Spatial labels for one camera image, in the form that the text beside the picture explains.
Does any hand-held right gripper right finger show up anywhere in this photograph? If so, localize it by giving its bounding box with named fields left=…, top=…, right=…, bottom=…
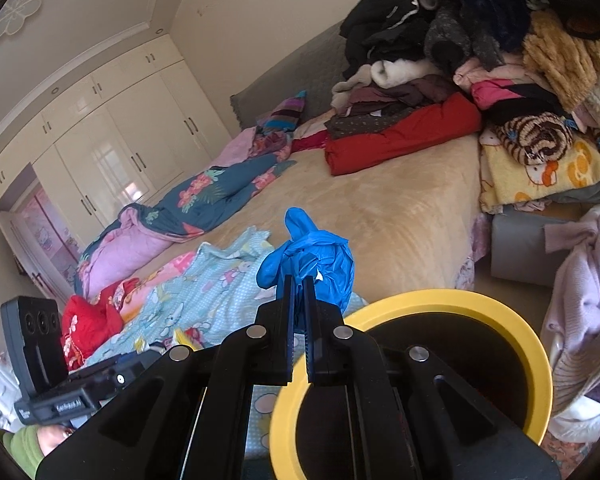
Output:
left=304, top=276, right=563, bottom=480

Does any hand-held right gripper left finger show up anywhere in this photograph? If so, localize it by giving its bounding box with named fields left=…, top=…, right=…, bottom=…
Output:
left=35, top=275, right=303, bottom=480

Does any black bin with yellow rim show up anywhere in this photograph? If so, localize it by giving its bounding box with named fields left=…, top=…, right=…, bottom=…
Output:
left=270, top=288, right=553, bottom=480

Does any person's left forearm green sleeve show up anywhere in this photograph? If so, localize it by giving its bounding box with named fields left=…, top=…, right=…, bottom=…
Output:
left=2, top=425, right=46, bottom=478

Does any person's left hand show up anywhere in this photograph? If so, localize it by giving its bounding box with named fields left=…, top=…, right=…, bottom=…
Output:
left=39, top=426, right=75, bottom=458

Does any light blue cartoon sheet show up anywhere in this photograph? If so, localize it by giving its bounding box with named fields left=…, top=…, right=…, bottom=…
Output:
left=82, top=226, right=371, bottom=461

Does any red floral garment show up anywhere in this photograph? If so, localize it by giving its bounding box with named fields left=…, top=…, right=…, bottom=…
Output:
left=60, top=280, right=141, bottom=371

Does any pink cartoon cloth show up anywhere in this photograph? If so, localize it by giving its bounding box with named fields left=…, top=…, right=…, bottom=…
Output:
left=125, top=252, right=198, bottom=306

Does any bed with beige cover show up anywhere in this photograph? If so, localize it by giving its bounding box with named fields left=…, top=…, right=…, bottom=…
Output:
left=125, top=120, right=483, bottom=306

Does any blue floral quilt pink lining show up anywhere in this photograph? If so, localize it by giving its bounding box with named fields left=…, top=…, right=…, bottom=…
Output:
left=74, top=154, right=297, bottom=301

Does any pink cartoon sliding door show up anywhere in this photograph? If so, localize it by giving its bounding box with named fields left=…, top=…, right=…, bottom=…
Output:
left=17, top=185, right=81, bottom=301

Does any light pink pillow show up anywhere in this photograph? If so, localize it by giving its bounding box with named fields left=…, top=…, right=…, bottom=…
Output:
left=210, top=127, right=258, bottom=168

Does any crimson cloth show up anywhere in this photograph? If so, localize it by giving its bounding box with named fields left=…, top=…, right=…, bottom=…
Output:
left=292, top=130, right=328, bottom=153

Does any striped pillow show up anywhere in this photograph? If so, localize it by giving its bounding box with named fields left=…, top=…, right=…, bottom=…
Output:
left=257, top=91, right=308, bottom=133

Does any dark dotted garment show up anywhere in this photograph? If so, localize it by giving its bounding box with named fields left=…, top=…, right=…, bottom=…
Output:
left=326, top=110, right=396, bottom=141

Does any red folded cloth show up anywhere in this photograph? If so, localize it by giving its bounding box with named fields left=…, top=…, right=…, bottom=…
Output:
left=324, top=92, right=482, bottom=177

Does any beige garment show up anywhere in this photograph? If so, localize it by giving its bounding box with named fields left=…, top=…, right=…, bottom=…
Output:
left=331, top=64, right=376, bottom=108

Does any maroon garment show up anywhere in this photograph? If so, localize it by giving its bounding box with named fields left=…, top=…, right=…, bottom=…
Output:
left=347, top=75, right=456, bottom=111

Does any grey padded headboard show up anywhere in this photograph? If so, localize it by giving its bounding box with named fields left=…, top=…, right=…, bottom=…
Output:
left=230, top=22, right=348, bottom=131

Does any pink printed basket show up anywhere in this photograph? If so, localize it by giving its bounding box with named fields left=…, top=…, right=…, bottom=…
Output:
left=540, top=435, right=596, bottom=461

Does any white puffy laundry bag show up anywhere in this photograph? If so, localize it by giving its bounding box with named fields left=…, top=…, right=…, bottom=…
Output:
left=550, top=395, right=600, bottom=443

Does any cream wardrobe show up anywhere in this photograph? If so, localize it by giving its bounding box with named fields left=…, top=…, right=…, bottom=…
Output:
left=0, top=35, right=233, bottom=241

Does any lilac sweater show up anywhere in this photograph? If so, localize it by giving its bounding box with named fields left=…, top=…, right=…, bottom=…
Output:
left=540, top=205, right=600, bottom=346

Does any white fleece garment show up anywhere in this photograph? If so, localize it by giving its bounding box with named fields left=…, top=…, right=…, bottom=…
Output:
left=370, top=59, right=438, bottom=88

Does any brown striped knit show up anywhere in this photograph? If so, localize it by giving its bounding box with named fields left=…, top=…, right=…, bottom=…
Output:
left=495, top=114, right=575, bottom=166

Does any hot pink garment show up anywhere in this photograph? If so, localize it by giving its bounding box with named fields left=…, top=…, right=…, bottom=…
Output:
left=471, top=79, right=523, bottom=111

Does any grey folded cloth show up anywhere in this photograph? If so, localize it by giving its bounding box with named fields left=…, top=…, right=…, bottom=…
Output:
left=560, top=177, right=600, bottom=206

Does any light pink cloth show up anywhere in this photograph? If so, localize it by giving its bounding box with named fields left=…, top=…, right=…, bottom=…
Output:
left=452, top=57, right=526, bottom=93

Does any black jacket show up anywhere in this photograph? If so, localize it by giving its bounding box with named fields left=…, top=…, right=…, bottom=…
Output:
left=340, top=0, right=431, bottom=81

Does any black folded garment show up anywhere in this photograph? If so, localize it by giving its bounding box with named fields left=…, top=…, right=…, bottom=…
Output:
left=500, top=82, right=566, bottom=116

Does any grey speckled garment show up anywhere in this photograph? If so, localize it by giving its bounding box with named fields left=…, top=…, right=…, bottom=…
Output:
left=424, top=2, right=503, bottom=76

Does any tan fluffy garment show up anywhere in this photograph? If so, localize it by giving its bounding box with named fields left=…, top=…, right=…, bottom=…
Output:
left=522, top=10, right=600, bottom=111

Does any dark blue fuzzy garment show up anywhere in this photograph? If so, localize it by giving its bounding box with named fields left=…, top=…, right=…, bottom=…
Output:
left=447, top=0, right=531, bottom=53

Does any flower shaped ceiling lamp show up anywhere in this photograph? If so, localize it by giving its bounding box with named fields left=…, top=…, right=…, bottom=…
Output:
left=0, top=0, right=46, bottom=41

